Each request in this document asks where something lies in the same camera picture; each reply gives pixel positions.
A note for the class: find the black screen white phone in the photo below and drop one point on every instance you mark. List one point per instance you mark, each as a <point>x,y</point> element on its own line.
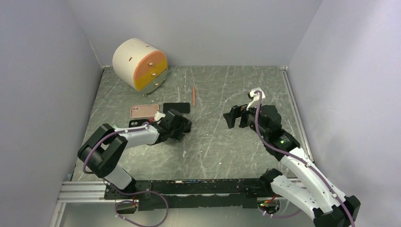
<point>182,107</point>

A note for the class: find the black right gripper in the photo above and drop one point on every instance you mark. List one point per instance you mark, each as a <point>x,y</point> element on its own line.
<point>236,111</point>

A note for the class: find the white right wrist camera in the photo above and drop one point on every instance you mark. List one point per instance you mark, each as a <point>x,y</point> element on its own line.
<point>256,96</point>

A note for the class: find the black base crossbar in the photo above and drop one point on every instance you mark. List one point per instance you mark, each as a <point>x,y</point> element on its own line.
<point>247,193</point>

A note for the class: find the white round drawer cabinet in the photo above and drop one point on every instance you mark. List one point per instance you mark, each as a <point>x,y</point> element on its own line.
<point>140,65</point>

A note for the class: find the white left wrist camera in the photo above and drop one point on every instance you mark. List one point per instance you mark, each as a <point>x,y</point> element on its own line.
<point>158,116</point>

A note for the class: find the aluminium frame rail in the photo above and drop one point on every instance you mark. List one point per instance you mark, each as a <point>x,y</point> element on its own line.
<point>83,192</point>

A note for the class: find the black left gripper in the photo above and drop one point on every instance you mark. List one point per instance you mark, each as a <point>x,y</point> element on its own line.
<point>182,125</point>

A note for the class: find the red-brown pencil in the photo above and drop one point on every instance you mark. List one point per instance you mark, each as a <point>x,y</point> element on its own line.
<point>194,96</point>

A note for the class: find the pink phone case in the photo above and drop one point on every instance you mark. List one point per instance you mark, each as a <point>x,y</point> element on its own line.
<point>143,111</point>

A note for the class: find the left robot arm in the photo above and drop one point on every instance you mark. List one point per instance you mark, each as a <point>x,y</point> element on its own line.
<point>101,153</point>

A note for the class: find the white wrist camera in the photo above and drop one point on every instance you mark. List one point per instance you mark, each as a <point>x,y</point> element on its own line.
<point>158,116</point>
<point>256,96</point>

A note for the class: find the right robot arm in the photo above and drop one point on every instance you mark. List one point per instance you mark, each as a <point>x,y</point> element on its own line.
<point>323,202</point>

